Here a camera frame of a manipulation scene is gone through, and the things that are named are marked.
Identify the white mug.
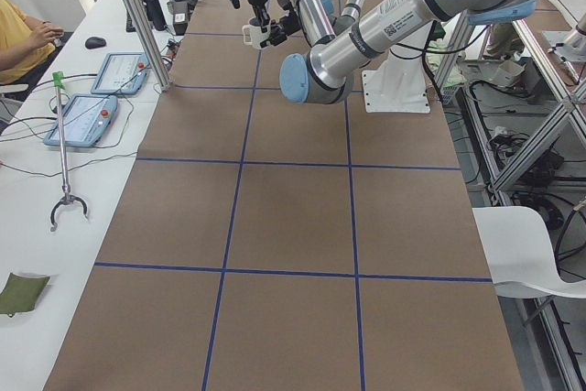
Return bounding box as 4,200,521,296
242,24,272,50

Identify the black water bottle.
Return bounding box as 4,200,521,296
143,0,167,31

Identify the upper blue teach pendant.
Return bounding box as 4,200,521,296
91,52,149,95

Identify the blue teach pendant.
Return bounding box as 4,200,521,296
91,52,149,95
62,94,118,148

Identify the black computer mouse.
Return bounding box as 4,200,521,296
84,37,106,49

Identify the lower blue teach pendant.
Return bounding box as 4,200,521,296
62,94,118,148

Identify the person in yellow shirt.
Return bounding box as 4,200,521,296
1,0,65,85

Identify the white chair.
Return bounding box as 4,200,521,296
472,206,585,299

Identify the green cloth pouch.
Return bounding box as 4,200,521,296
1,273,50,317

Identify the aluminium frame post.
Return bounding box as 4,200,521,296
123,0,171,92

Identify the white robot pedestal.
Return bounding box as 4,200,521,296
362,0,432,114

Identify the green handled reacher grabber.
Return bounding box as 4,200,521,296
49,71,89,233

